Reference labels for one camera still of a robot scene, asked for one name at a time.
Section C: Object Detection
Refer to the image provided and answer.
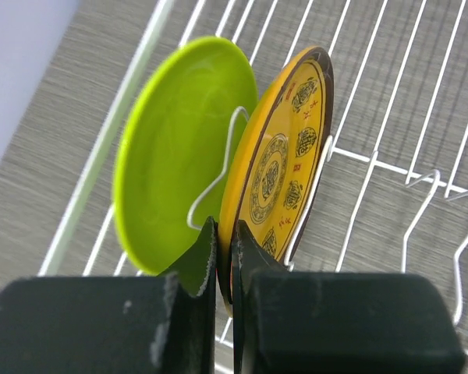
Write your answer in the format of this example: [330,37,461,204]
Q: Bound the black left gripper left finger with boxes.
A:
[0,218,218,373]

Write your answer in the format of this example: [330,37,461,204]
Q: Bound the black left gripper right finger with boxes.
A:
[230,221,465,373]

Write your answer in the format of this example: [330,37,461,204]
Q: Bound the white wire dish rack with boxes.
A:
[38,1,468,372]

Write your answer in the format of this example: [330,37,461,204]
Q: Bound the lime green plate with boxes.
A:
[112,36,258,296]

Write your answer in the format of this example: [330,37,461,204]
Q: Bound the yellow patterned plate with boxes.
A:
[217,46,334,310]

